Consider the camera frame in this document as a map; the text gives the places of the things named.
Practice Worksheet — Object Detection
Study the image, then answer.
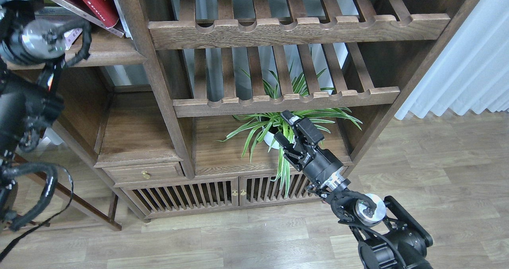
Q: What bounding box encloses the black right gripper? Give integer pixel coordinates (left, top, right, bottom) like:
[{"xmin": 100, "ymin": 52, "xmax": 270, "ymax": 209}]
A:
[{"xmin": 274, "ymin": 110, "xmax": 345, "ymax": 189}]

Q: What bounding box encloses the pale lavender cover book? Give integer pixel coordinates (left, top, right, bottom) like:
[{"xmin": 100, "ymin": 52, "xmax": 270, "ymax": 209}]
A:
[{"xmin": 64, "ymin": 28, "xmax": 83, "ymax": 50}]

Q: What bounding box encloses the red cover book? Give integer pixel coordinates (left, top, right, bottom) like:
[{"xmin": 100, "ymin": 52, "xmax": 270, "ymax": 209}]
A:
[{"xmin": 82, "ymin": 0, "xmax": 119, "ymax": 29}]

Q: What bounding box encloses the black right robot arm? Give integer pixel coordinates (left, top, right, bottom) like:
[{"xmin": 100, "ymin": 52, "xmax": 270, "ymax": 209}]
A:
[{"xmin": 275, "ymin": 111, "xmax": 433, "ymax": 269}]

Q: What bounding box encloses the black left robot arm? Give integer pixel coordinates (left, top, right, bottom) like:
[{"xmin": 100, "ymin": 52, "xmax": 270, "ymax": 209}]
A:
[{"xmin": 1, "ymin": 0, "xmax": 91, "ymax": 232}]

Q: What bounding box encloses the green spider plant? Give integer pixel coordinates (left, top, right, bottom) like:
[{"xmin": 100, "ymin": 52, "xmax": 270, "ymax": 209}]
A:
[{"xmin": 216, "ymin": 70, "xmax": 362, "ymax": 197}]

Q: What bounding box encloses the white plant pot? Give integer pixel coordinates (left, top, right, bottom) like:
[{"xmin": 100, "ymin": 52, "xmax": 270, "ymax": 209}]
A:
[{"xmin": 263, "ymin": 127, "xmax": 280, "ymax": 150}]

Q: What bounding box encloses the dark wooden bookshelf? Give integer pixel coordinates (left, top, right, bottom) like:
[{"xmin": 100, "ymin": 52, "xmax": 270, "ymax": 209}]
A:
[{"xmin": 0, "ymin": 0, "xmax": 492, "ymax": 223}]

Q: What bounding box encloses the white spine upright book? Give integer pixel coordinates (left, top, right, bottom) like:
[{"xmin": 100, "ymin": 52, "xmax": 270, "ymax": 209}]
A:
[{"xmin": 113, "ymin": 0, "xmax": 132, "ymax": 39}]

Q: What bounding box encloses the wooden side furniture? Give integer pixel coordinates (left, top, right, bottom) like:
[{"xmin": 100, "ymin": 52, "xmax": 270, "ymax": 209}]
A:
[{"xmin": 0, "ymin": 118, "xmax": 122, "ymax": 232}]

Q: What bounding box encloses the white pleated curtain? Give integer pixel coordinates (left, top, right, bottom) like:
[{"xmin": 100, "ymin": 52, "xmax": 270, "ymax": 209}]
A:
[{"xmin": 395, "ymin": 0, "xmax": 509, "ymax": 120}]

